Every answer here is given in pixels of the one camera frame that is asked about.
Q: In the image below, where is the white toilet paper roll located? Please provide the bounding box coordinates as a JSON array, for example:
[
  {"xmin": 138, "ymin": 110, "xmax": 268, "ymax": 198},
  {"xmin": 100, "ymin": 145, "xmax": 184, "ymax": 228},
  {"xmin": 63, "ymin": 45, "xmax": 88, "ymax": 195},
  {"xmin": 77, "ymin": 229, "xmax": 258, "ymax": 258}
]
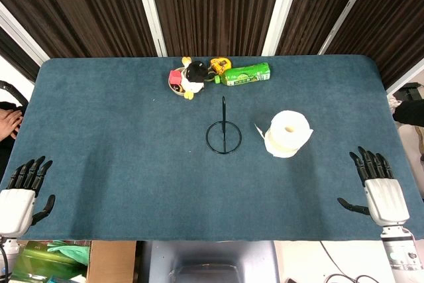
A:
[{"xmin": 254, "ymin": 109, "xmax": 314, "ymax": 159}]

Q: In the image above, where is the black and white plush toy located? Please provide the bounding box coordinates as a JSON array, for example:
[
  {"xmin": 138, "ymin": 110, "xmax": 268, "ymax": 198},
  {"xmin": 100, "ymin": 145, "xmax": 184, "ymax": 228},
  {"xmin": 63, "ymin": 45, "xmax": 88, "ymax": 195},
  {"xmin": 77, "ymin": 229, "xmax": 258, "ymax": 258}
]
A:
[{"xmin": 180, "ymin": 56, "xmax": 209, "ymax": 101}]

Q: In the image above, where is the black hose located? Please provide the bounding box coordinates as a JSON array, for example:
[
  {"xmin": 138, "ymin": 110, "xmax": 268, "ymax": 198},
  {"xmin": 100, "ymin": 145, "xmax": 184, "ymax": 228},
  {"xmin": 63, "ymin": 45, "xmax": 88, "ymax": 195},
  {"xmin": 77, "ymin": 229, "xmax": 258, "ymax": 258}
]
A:
[{"xmin": 0, "ymin": 80, "xmax": 29, "ymax": 107}]

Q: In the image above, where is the green plastic bottle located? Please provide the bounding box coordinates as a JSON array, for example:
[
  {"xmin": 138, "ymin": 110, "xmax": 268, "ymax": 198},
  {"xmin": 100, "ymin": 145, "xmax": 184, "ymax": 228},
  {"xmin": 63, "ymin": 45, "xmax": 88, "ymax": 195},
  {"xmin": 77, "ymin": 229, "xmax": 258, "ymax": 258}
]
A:
[{"xmin": 213, "ymin": 62, "xmax": 272, "ymax": 87}]

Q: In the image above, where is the small bowl with blocks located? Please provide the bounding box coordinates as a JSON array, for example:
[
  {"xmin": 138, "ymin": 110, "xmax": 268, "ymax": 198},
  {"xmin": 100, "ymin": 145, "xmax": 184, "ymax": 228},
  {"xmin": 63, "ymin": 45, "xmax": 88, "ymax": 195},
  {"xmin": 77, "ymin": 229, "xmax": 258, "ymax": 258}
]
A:
[{"xmin": 168, "ymin": 67, "xmax": 186, "ymax": 97}]

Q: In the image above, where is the person's hand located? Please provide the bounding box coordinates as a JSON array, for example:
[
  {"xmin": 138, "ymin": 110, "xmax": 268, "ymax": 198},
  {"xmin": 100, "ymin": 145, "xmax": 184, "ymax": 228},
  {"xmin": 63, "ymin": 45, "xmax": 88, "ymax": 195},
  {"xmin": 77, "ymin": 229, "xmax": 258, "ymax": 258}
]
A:
[{"xmin": 0, "ymin": 108, "xmax": 24, "ymax": 141}]

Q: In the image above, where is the black cable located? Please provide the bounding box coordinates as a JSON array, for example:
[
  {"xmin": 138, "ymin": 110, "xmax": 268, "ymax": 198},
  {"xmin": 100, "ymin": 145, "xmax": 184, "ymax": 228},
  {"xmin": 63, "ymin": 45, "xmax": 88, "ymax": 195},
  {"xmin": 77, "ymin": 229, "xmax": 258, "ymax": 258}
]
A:
[{"xmin": 286, "ymin": 241, "xmax": 395, "ymax": 283}]

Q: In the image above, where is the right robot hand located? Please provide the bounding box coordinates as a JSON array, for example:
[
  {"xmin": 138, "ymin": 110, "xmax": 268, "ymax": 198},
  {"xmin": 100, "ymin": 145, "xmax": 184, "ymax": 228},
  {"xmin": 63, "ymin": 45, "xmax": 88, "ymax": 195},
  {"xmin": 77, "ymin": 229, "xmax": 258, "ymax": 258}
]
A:
[{"xmin": 337, "ymin": 146, "xmax": 410, "ymax": 227}]

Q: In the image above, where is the blue table cloth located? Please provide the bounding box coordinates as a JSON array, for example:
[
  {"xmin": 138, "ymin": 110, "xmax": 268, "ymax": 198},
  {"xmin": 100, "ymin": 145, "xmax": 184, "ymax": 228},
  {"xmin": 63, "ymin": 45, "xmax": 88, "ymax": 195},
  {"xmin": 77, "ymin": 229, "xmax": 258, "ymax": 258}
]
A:
[{"xmin": 1, "ymin": 55, "xmax": 419, "ymax": 241}]

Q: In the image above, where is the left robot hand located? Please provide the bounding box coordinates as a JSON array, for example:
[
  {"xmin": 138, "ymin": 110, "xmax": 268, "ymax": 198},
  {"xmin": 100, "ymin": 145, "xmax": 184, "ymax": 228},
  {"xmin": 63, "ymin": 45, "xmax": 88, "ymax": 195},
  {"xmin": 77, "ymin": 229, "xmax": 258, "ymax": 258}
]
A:
[{"xmin": 0, "ymin": 155, "xmax": 56, "ymax": 235}]

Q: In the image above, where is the green plastic bag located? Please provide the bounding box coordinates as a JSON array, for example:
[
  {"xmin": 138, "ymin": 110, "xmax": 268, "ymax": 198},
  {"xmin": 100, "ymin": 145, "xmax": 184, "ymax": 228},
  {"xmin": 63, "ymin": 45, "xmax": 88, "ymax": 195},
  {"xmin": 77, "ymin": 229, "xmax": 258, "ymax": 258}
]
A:
[{"xmin": 5, "ymin": 240, "xmax": 92, "ymax": 283}]

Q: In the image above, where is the orange yellow tape measure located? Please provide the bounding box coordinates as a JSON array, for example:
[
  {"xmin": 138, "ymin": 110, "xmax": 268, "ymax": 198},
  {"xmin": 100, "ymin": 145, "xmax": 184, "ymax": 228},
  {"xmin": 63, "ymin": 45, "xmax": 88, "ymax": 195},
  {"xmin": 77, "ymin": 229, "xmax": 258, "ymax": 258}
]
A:
[{"xmin": 209, "ymin": 57, "xmax": 233, "ymax": 76}]

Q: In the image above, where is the black wire roll holder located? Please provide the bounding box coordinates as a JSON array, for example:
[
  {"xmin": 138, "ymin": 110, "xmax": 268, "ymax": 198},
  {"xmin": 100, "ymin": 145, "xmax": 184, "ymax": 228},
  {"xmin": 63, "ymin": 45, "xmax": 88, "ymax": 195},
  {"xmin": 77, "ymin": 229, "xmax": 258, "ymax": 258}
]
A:
[{"xmin": 205, "ymin": 95, "xmax": 242, "ymax": 155}]

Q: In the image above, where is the cardboard box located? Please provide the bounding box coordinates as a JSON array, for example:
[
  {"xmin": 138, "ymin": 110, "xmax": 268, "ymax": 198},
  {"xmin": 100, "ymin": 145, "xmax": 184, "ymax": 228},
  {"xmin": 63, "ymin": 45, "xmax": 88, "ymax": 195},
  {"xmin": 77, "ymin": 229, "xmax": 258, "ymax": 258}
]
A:
[{"xmin": 86, "ymin": 240, "xmax": 137, "ymax": 283}]

